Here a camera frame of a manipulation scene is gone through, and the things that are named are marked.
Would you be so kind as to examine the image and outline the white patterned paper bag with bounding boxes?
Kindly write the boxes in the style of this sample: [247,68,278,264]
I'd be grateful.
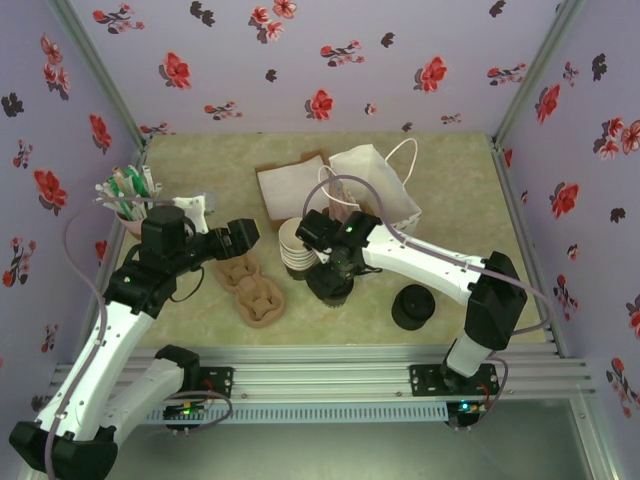
[317,137,422,235]

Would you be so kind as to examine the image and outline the brown pulp cup carrier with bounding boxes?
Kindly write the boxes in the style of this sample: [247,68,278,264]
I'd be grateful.
[213,252,286,330]

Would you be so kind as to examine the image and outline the stack of paper cups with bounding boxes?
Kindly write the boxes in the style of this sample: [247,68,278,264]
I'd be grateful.
[278,217,321,282]

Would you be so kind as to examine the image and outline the white napkin stack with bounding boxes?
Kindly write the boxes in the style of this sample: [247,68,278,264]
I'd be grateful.
[256,158,331,222]

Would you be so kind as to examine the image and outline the white napkins on brown paper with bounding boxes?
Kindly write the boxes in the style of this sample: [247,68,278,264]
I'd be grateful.
[254,151,331,234]

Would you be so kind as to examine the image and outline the stack of black lids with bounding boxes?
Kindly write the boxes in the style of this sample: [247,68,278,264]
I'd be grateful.
[391,283,436,332]

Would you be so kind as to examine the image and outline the black controller board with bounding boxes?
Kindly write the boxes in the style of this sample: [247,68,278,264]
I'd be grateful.
[447,399,489,431]
[163,399,211,436]

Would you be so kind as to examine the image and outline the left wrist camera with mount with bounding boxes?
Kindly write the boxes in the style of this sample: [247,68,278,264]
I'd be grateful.
[172,192,218,234]

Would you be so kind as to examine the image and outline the thin black left wrist cable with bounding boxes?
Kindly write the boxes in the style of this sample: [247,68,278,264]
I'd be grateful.
[169,267,206,304]

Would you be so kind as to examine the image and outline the aluminium front rail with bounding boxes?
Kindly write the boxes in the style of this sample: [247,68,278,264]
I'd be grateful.
[49,344,596,401]

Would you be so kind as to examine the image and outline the aluminium side rail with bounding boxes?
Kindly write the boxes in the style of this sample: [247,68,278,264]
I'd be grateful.
[489,134,571,359]

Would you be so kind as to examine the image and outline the grey slotted cable duct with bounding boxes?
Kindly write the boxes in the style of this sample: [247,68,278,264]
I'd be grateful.
[67,401,450,426]

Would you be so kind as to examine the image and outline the aluminium corner post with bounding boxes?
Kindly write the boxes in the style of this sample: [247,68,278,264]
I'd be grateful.
[44,0,151,149]
[494,0,586,146]

